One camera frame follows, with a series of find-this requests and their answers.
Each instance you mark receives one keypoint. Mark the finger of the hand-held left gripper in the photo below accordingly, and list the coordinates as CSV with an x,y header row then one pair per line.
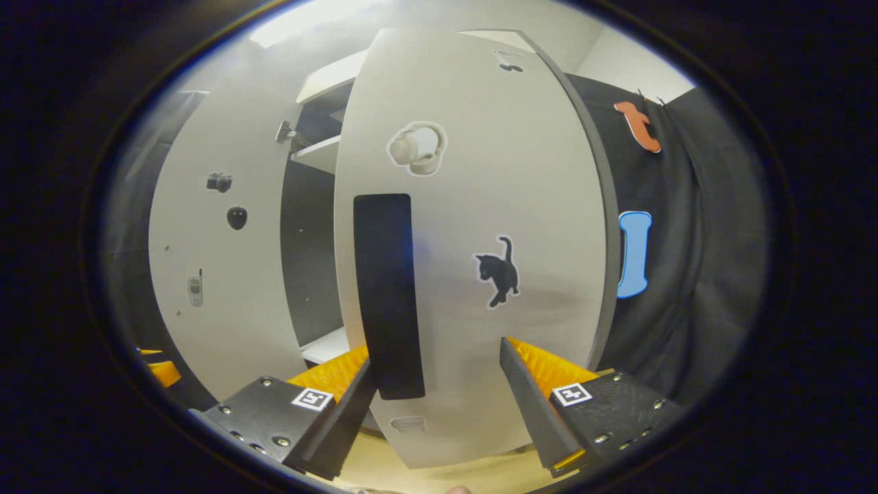
x,y
164,372

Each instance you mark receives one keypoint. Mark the metal door hinge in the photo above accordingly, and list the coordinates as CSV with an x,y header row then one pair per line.
x,y
285,132

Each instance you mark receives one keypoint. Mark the white cabinet drawer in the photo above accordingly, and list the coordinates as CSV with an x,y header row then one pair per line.
x,y
329,79

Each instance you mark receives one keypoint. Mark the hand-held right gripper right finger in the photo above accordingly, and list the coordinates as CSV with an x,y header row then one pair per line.
x,y
528,405

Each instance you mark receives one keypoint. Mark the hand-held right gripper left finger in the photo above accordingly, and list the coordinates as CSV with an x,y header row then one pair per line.
x,y
350,418

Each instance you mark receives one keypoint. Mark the ceiling light panel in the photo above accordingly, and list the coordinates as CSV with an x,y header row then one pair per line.
x,y
309,22

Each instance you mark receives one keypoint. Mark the black backdrop cloth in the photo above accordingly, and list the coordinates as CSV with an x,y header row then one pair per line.
x,y
134,240
686,274

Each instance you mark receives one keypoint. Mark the white cabinet door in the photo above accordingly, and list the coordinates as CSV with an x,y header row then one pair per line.
x,y
254,309
480,171

